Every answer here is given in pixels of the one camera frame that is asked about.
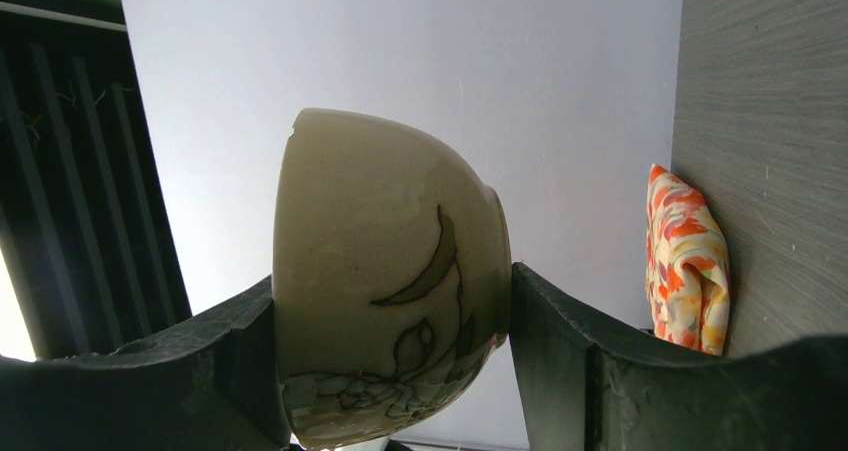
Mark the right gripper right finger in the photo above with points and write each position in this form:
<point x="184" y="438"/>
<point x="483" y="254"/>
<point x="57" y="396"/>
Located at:
<point x="588" y="381"/>

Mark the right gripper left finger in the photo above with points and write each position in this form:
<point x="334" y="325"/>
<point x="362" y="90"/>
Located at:
<point x="207" y="383"/>

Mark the white ceramic bowl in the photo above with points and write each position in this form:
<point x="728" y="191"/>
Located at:
<point x="391" y="277"/>

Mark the orange floral cloth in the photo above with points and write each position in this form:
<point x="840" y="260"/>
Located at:
<point x="687" y="282"/>

